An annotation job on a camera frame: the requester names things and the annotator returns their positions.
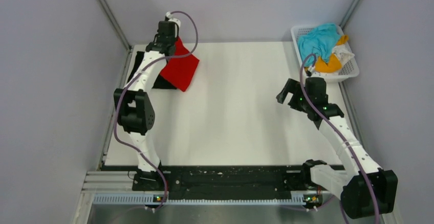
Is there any red t shirt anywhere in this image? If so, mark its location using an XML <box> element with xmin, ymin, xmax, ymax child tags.
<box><xmin>160</xmin><ymin>54</ymin><xmax>200</xmax><ymax>92</ymax></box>

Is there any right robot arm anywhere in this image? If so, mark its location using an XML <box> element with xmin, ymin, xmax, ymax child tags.
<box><xmin>276</xmin><ymin>77</ymin><xmax>398</xmax><ymax>219</ymax></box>

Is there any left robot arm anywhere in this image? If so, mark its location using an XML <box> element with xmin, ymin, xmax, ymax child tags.
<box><xmin>114</xmin><ymin>18</ymin><xmax>180</xmax><ymax>190</ymax></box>

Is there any orange t shirt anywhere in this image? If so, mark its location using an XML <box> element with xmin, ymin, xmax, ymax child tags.
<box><xmin>299</xmin><ymin>34</ymin><xmax>354</xmax><ymax>74</ymax></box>

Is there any folded black t shirt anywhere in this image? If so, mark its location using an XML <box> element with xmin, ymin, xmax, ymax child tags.
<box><xmin>127</xmin><ymin>51</ymin><xmax>177</xmax><ymax>89</ymax></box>

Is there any white t shirt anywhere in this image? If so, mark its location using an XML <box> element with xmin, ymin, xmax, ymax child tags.
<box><xmin>315</xmin><ymin>44</ymin><xmax>355</xmax><ymax>75</ymax></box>

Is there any light blue t shirt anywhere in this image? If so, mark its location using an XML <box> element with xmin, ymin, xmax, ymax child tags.
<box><xmin>297</xmin><ymin>23</ymin><xmax>341</xmax><ymax>63</ymax></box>

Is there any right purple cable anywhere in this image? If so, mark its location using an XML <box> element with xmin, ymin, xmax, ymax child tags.
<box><xmin>299</xmin><ymin>53</ymin><xmax>381</xmax><ymax>224</ymax></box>

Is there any purple cable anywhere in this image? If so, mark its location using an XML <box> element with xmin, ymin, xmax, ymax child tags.
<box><xmin>299</xmin><ymin>53</ymin><xmax>381</xmax><ymax>224</ymax></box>
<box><xmin>113</xmin><ymin>10</ymin><xmax>199</xmax><ymax>213</ymax></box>

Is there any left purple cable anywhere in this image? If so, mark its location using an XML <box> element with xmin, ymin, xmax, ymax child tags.
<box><xmin>113</xmin><ymin>10</ymin><xmax>199</xmax><ymax>213</ymax></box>

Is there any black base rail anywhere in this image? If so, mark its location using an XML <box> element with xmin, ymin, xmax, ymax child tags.
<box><xmin>132</xmin><ymin>165</ymin><xmax>325</xmax><ymax>200</ymax></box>

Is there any aluminium frame rail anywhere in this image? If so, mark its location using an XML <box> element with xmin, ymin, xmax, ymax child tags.
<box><xmin>82</xmin><ymin>167</ymin><xmax>331</xmax><ymax>209</ymax></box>

